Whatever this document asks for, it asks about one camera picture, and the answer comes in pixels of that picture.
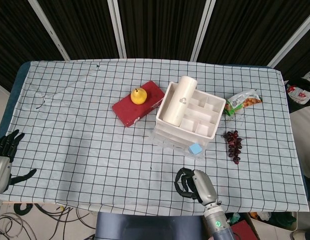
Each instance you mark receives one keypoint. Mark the dark red grape bunch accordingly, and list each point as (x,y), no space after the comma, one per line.
(233,145)

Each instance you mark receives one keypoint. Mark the clear plastic drawer organizer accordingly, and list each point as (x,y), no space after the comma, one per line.
(209,102)

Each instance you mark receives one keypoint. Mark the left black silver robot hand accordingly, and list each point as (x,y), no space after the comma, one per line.
(0,172)

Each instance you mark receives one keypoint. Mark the clear plastic drawer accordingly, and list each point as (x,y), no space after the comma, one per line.
(169,143)

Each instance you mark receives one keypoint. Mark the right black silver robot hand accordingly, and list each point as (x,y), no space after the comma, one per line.
(204,186)

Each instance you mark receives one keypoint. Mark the dark red box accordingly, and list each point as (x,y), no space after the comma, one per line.
(243,231)

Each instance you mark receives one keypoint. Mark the blue table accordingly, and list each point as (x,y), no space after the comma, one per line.
(17,80)

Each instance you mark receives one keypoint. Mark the red rectangular box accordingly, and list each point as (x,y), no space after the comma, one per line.
(137,111)

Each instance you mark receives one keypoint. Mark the white black checkered tablecloth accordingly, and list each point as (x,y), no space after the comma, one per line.
(94,150)

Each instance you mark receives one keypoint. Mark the yellow pear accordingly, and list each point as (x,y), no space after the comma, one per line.
(138,96)

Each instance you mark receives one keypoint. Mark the cream cylindrical bottle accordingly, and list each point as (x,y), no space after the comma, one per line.
(181,100)

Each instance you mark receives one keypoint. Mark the black partition screen white frame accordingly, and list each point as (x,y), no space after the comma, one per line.
(157,27)

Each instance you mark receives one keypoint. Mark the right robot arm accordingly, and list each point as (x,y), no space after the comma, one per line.
(218,222)

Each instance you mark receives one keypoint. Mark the light blue cube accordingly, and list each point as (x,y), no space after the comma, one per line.
(195,149)

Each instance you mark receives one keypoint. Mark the green plastic bag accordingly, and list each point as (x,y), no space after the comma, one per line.
(235,218)

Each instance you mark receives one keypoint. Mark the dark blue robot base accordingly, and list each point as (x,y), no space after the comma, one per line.
(144,227)

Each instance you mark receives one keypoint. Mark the black bag with red print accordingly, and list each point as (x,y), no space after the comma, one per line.
(301,95)

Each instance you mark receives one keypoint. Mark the green snack bag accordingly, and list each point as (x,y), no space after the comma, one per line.
(241,101)

